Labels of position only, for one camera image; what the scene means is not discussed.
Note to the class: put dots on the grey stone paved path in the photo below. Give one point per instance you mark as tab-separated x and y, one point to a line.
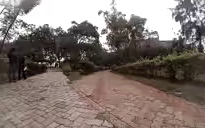
40	103

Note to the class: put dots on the red brick path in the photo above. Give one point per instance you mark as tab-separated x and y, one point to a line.
140	103

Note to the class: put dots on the building with dark roof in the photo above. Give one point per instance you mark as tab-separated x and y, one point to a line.
153	45

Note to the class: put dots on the grass verge with bare soil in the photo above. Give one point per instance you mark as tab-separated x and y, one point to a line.
186	90

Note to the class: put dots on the row of trees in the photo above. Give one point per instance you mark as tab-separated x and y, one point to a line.
100	36

